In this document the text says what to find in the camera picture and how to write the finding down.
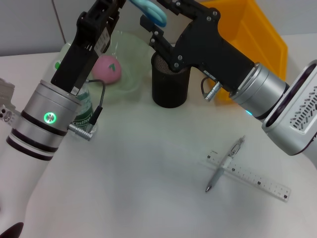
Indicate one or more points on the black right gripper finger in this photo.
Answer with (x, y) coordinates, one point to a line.
(178, 6)
(161, 42)

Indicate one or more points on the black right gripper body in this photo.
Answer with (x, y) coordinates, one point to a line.
(205, 47)

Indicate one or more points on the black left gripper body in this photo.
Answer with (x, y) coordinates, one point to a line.
(81, 49)

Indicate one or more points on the blue capped scissors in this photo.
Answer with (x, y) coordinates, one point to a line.
(153, 12)

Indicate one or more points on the pink toy peach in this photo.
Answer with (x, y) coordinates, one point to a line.
(109, 70)

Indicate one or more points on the clear water bottle green label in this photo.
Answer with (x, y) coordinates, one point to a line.
(85, 116)

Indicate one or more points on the silver ballpoint pen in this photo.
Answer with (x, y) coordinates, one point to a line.
(218, 174)

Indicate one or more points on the clear plastic ruler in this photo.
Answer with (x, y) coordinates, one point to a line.
(267, 186)

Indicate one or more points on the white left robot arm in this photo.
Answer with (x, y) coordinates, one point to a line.
(42, 119)

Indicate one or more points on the pale green glass fruit plate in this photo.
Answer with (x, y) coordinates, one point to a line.
(131, 49)

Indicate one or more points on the black mesh pen cup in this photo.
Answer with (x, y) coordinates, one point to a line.
(168, 91)

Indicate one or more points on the yellow plastic bin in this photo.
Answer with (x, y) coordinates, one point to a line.
(260, 29)

